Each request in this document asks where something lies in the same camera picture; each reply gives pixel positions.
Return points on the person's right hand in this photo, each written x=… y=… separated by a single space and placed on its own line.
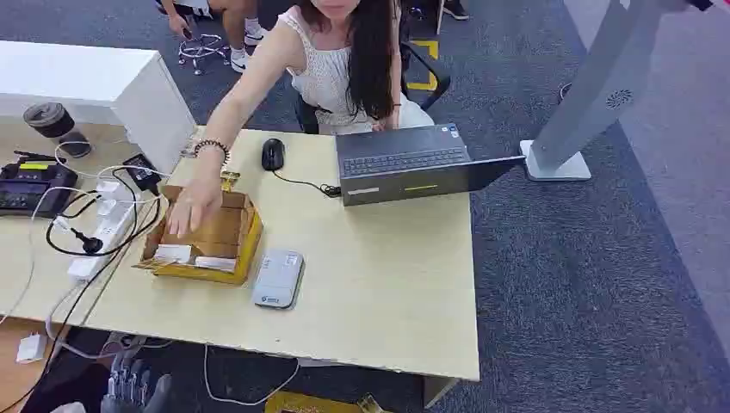
x=194 y=205

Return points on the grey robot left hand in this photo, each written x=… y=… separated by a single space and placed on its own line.
x=134 y=387

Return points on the wooden card box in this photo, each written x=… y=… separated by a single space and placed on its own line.
x=228 y=239

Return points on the white card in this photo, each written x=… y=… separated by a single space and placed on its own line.
x=173 y=253

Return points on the grey card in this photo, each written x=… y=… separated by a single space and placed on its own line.
x=215 y=263

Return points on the black power adapter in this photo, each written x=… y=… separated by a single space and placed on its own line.
x=141 y=171

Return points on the white power strip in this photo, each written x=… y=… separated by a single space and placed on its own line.
x=111 y=228

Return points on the black computer mouse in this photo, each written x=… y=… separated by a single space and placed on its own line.
x=272 y=154

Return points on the white charger block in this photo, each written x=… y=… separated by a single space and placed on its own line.
x=30 y=348

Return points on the grey card reader device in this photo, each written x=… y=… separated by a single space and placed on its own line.
x=278 y=279

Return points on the white cabinet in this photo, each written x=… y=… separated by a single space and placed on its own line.
x=114 y=85

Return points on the chrome chair base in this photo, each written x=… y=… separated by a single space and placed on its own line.
x=199 y=51

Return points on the black cup with lid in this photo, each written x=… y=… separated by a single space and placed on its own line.
x=54 y=122

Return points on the black desk terminal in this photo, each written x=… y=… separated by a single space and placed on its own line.
x=28 y=185

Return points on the yellow wooden box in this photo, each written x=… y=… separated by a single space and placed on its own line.
x=313 y=403

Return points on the person in background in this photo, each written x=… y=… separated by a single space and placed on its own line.
x=239 y=28

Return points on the seated person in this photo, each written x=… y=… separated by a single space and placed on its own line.
x=325 y=74

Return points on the dark grey laptop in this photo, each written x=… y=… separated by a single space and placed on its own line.
x=405 y=165

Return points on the yellow floor tape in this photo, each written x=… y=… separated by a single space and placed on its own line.
x=430 y=57

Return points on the black shoe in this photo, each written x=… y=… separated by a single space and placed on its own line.
x=456 y=8

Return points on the white floor stand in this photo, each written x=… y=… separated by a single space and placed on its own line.
x=599 y=85

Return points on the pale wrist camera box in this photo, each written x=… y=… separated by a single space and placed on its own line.
x=68 y=408

